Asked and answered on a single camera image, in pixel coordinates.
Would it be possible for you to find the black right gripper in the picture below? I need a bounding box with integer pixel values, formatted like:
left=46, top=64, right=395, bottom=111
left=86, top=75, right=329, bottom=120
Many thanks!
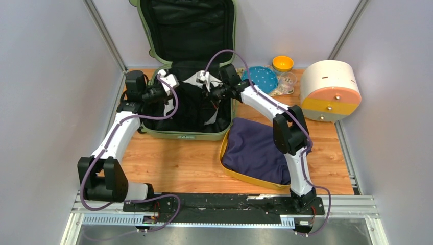
left=199, top=81, right=231, bottom=109

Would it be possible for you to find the green hard-shell suitcase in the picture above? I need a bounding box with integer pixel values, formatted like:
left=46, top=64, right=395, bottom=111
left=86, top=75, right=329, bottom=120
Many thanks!
left=131, top=1, right=236, bottom=141

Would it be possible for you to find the black garment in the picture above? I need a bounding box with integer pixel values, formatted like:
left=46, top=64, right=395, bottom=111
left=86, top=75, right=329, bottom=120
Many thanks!
left=142, top=82, right=232, bottom=133

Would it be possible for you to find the navy blue garment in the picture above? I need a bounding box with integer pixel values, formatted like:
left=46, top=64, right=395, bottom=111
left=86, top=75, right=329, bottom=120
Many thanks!
left=223, top=117, right=291, bottom=185

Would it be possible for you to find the yellow plastic basin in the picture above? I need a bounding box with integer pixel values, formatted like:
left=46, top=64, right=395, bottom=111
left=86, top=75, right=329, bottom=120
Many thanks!
left=219, top=131, right=291, bottom=190

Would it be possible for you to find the white and orange drawer cabinet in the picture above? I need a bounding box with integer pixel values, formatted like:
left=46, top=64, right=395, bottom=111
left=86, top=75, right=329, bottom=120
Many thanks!
left=300, top=60, right=362, bottom=123

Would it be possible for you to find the white garment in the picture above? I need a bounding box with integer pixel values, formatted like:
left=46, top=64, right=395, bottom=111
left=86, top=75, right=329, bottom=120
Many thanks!
left=159, top=71, right=221, bottom=131

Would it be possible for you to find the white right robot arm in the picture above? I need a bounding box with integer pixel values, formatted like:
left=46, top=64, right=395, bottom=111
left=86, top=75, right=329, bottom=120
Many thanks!
left=197, top=65, right=317, bottom=214

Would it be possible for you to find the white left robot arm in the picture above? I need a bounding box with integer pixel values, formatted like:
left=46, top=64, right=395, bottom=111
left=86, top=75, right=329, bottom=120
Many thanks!
left=77, top=70, right=179, bottom=212

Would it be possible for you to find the floral placemat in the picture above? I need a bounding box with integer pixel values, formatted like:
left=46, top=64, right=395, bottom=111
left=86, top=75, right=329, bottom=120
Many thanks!
left=249, top=66, right=297, bottom=96

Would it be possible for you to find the blue polka dot plate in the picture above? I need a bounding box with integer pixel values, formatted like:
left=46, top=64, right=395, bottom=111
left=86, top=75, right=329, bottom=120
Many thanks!
left=249, top=66, right=278, bottom=94

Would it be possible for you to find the small yellow bowl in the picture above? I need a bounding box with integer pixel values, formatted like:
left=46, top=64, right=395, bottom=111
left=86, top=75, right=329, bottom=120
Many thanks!
left=272, top=56, right=295, bottom=72

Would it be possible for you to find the clear drinking glass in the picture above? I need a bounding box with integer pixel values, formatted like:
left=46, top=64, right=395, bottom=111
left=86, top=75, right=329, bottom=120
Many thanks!
left=278, top=71, right=297, bottom=94

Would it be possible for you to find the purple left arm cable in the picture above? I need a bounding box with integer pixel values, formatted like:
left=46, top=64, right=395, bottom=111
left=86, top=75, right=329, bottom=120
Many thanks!
left=79, top=73, right=182, bottom=234

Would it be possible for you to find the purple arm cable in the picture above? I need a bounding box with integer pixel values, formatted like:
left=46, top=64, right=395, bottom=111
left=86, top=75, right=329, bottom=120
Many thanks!
left=204, top=49, right=332, bottom=236
left=79, top=73, right=182, bottom=234

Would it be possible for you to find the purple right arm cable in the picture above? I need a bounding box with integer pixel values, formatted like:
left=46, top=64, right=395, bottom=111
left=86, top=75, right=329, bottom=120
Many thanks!
left=204, top=49, right=332, bottom=236

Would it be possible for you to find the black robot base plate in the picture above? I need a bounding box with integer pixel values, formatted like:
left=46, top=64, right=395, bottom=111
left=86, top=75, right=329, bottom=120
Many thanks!
left=123, top=193, right=326, bottom=225

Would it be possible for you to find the aluminium frame rail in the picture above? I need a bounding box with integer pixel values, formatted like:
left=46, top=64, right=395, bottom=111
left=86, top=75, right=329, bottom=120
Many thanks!
left=61, top=194, right=387, bottom=244

